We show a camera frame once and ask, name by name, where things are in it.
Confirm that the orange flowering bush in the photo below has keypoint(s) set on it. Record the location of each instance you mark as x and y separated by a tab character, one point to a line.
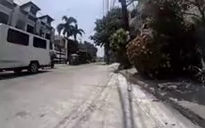
140	51

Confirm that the grey multi-storey building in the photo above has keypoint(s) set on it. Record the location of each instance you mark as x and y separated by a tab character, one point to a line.
20	16

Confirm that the grey concrete road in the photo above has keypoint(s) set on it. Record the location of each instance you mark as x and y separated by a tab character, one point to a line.
56	96

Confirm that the low building with gate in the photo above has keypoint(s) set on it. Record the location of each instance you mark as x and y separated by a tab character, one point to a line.
65	50

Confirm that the pale green bush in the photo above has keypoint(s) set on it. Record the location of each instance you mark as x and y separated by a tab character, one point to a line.
118	40

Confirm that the white van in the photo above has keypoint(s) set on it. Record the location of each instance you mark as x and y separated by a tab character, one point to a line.
16	50

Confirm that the dark dirt verge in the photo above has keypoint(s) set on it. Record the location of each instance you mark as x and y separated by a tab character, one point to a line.
183	90

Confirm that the tall dark green tree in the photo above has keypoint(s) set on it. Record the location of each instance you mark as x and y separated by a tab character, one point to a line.
106	30

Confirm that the dark pole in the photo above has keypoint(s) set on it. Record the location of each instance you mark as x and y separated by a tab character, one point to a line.
124	15

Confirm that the palm trees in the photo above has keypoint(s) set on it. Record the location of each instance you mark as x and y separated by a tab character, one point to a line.
70	28

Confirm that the dark leafy trees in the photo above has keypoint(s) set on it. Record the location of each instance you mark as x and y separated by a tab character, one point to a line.
176	33

